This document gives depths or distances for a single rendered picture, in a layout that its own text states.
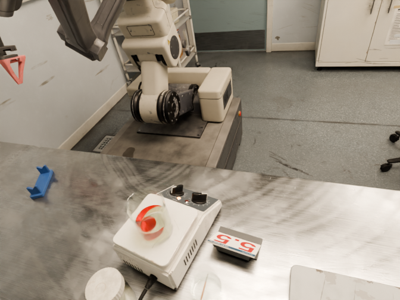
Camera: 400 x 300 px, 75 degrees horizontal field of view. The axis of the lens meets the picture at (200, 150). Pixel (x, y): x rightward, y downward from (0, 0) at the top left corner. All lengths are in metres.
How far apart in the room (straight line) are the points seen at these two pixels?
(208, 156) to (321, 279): 0.90
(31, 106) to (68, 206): 1.49
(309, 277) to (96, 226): 0.45
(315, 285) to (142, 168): 0.49
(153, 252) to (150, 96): 0.94
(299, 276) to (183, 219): 0.22
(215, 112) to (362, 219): 1.03
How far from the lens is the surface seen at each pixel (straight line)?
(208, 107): 1.46
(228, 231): 0.57
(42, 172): 0.88
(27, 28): 2.22
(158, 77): 1.29
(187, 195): 0.58
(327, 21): 2.73
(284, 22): 3.33
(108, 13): 0.87
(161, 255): 0.47
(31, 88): 2.18
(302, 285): 0.52
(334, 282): 0.53
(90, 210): 0.71
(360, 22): 2.77
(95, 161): 0.84
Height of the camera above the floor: 1.23
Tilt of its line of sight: 40 degrees down
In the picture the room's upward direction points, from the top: 11 degrees counter-clockwise
